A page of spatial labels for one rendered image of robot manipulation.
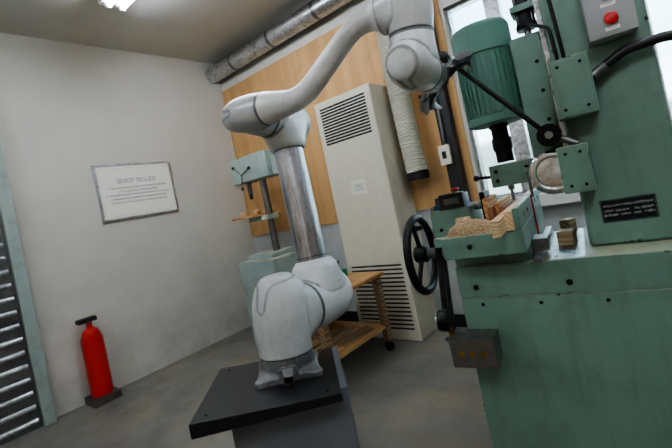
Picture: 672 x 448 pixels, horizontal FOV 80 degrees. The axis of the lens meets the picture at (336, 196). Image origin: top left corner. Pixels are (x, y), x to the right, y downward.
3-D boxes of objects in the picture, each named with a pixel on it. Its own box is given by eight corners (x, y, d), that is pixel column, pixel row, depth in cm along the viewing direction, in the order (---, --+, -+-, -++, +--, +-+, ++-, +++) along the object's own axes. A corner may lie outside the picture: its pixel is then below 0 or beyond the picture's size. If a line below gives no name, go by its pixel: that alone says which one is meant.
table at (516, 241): (463, 228, 168) (460, 214, 168) (543, 217, 152) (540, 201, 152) (412, 264, 117) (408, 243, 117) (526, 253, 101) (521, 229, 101)
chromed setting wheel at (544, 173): (533, 197, 115) (524, 154, 115) (583, 189, 109) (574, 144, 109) (532, 198, 113) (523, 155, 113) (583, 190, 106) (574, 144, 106)
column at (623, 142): (588, 232, 129) (541, 11, 129) (677, 222, 117) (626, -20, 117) (590, 247, 109) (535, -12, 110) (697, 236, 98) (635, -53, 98)
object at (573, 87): (559, 121, 110) (548, 68, 110) (598, 112, 106) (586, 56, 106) (558, 120, 103) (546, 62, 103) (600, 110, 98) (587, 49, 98)
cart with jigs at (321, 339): (336, 341, 308) (319, 259, 308) (399, 348, 271) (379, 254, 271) (270, 382, 258) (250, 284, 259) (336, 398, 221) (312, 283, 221)
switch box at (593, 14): (589, 47, 105) (576, -13, 105) (636, 32, 100) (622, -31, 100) (590, 42, 100) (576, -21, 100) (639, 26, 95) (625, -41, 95)
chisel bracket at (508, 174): (497, 191, 134) (491, 166, 134) (543, 182, 127) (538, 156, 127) (493, 193, 128) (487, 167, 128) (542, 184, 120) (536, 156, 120)
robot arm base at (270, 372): (254, 397, 101) (250, 374, 102) (259, 366, 123) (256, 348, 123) (325, 381, 104) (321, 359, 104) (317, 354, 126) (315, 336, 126)
